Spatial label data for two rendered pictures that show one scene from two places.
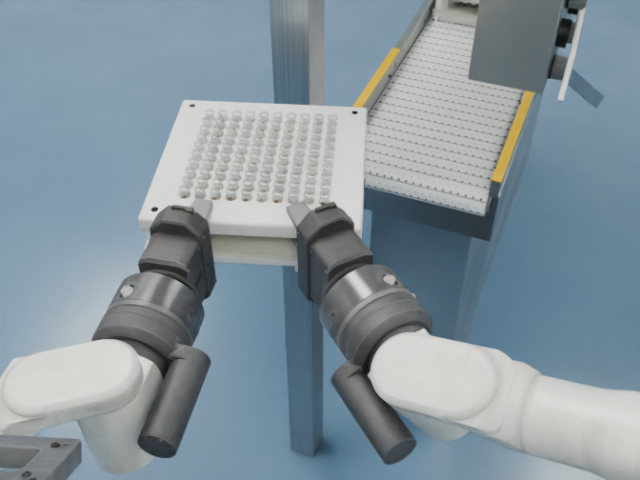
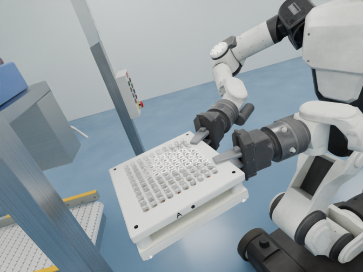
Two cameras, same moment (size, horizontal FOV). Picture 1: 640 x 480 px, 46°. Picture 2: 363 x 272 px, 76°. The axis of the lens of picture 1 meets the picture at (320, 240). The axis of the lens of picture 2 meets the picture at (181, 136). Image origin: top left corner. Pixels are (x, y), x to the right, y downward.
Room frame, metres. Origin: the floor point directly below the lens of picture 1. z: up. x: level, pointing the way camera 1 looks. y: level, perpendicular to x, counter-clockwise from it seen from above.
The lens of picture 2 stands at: (0.84, 0.49, 1.35)
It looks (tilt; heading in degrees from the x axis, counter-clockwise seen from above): 29 degrees down; 249
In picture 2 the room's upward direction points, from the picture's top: 16 degrees counter-clockwise
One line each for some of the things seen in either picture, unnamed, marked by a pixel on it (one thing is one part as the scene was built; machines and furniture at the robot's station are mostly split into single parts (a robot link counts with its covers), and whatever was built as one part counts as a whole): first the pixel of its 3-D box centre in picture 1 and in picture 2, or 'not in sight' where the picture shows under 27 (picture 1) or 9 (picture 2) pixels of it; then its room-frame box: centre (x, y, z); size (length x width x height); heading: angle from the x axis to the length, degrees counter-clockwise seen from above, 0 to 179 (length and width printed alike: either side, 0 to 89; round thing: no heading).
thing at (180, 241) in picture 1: (166, 289); (263, 148); (0.52, 0.15, 1.03); 0.12 x 0.10 x 0.13; 168
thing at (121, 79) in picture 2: not in sight; (129, 94); (0.55, -0.90, 0.95); 0.17 x 0.06 x 0.26; 68
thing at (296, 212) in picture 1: (307, 219); (198, 135); (0.61, 0.01, 1.04); 0.06 x 0.03 x 0.02; 28
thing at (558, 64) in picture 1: (560, 64); not in sight; (0.92, -0.33, 1.05); 0.03 x 0.02 x 0.05; 158
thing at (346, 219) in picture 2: not in sight; (336, 232); (0.08, 0.11, 0.28); 0.21 x 0.20 x 0.13; 176
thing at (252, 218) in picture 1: (263, 163); (168, 174); (0.73, 0.07, 1.03); 0.25 x 0.24 x 0.02; 86
